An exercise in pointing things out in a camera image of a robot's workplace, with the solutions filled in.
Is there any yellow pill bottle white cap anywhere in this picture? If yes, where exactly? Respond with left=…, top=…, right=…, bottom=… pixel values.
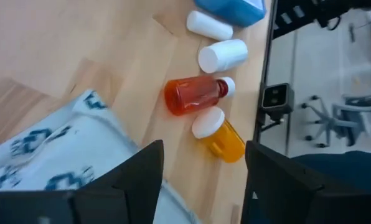
left=190, top=106, right=247, bottom=164

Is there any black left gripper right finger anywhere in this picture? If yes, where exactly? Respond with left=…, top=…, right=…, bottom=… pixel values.
left=240, top=140, right=371, bottom=224

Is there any black table-level camera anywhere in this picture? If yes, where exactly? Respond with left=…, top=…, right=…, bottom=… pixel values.
left=256, top=82, right=296, bottom=132

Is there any black table frame rail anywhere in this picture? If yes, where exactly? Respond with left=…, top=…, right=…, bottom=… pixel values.
left=252, top=0, right=279, bottom=144

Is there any slim white plastic bottle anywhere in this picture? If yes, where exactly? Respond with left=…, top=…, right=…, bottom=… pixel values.
left=185, top=10, right=234, bottom=42

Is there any white fabric basket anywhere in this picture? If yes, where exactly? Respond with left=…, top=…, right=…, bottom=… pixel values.
left=0, top=89, right=202, bottom=224

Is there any red-orange bottle white cap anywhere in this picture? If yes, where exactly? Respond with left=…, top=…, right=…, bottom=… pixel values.
left=163, top=75, right=237, bottom=117

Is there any wide white plastic bottle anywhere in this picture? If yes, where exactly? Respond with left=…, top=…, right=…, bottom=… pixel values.
left=197, top=39, right=249, bottom=75

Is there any dark blue seat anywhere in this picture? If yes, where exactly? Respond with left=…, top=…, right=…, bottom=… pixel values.
left=290, top=150, right=371, bottom=194

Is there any black equipment stand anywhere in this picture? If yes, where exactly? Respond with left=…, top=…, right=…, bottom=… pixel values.
left=271, top=0, right=371, bottom=40

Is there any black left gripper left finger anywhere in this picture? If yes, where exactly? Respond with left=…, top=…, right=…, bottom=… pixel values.
left=0, top=139, right=165, bottom=224

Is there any grey office chair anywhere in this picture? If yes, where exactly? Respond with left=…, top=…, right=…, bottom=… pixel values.
left=300, top=93, right=371, bottom=149

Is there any blue first aid kit box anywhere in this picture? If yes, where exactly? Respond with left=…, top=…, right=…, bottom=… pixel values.
left=194, top=0, right=268, bottom=28

